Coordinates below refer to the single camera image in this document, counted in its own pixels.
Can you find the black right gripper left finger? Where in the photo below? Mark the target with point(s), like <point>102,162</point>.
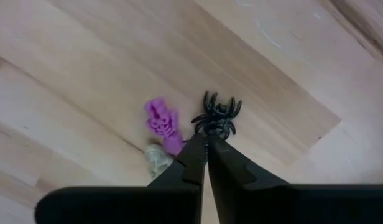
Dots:
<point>191,161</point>

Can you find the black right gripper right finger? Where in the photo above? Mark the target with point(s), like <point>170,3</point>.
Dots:
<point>228,168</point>

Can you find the purple plastic decoration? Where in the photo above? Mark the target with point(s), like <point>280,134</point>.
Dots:
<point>163,124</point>

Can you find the black plastic spider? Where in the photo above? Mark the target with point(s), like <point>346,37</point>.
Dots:
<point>218,116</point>

